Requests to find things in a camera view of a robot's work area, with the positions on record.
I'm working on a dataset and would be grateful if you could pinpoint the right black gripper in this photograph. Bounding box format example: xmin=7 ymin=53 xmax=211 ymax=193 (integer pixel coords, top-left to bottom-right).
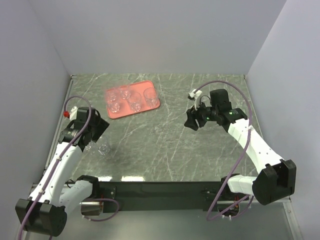
xmin=184 ymin=98 xmax=219 ymax=131

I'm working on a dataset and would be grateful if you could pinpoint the clear tall glass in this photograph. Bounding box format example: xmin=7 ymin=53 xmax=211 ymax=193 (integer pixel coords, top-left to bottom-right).
xmin=127 ymin=91 xmax=142 ymax=112
xmin=143 ymin=87 xmax=158 ymax=108

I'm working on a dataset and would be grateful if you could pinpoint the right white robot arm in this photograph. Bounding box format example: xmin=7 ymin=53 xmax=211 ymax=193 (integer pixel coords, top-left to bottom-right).
xmin=184 ymin=89 xmax=297 ymax=206

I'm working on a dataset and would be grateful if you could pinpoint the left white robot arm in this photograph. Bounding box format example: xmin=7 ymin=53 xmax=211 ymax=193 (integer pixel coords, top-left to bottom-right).
xmin=15 ymin=107 xmax=109 ymax=237

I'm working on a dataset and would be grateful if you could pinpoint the salmon pink plastic tray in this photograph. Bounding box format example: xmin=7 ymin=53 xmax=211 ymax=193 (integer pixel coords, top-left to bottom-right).
xmin=104 ymin=80 xmax=160 ymax=120

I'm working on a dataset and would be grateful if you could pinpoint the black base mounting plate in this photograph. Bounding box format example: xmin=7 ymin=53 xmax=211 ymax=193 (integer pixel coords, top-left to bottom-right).
xmin=86 ymin=181 xmax=223 ymax=211

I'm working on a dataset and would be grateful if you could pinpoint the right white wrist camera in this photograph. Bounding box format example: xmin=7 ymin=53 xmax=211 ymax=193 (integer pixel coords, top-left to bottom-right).
xmin=187 ymin=89 xmax=203 ymax=110

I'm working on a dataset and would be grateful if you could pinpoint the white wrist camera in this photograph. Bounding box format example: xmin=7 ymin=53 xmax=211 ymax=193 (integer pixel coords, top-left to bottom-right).
xmin=63 ymin=106 xmax=78 ymax=121
xmin=187 ymin=89 xmax=203 ymax=110

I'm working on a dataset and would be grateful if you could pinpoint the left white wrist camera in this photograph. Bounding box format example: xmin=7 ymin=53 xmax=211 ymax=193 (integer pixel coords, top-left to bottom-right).
xmin=63 ymin=106 xmax=78 ymax=121

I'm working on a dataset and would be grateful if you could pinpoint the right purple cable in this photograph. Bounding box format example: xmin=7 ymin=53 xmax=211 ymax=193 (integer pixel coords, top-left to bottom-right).
xmin=192 ymin=80 xmax=252 ymax=222

